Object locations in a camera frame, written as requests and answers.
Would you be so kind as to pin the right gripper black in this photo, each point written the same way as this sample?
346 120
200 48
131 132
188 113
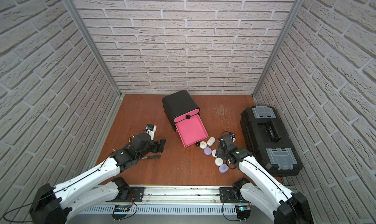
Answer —
219 152

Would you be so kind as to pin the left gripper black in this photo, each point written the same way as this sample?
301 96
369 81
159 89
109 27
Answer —
155 146

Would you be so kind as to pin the black drawer cabinet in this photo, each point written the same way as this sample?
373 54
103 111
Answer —
177 104

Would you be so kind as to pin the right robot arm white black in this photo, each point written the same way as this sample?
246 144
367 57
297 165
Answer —
276 201

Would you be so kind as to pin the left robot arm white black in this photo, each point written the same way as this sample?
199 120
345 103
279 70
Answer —
60 203

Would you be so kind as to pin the white earphone case lower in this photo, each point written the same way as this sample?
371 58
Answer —
218 162

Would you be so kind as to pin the purple earphone case lower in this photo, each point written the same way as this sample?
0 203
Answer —
223 168

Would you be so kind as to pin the purple earphone case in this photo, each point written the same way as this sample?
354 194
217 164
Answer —
223 168
207 151

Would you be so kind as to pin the purple earphone case left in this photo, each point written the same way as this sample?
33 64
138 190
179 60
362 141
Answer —
207 151

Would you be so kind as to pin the white earphone case round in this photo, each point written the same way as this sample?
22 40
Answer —
203 145

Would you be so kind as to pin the black toolbox grey latches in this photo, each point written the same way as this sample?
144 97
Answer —
268 141

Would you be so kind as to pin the right controller board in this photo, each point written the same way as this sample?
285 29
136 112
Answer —
243 213

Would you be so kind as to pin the controller board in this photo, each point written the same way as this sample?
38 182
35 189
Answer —
243 213
121 211

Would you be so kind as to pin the left controller board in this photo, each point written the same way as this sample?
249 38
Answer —
121 211

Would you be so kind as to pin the hammer black handle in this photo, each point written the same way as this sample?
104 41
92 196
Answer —
152 157

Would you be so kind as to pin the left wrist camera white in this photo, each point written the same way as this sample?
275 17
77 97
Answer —
151 129

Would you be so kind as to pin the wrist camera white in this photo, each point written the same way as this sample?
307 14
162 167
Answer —
232 136
151 129

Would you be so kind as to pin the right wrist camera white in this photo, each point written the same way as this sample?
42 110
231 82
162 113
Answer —
232 136

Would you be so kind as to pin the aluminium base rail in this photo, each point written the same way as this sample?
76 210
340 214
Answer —
176 200

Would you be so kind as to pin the left aluminium corner post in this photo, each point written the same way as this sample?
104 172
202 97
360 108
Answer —
70 6

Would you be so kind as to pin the aluminium corner post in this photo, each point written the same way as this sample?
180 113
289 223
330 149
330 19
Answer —
70 6
281 38

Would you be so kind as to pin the right aluminium corner post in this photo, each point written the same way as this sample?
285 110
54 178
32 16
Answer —
281 38

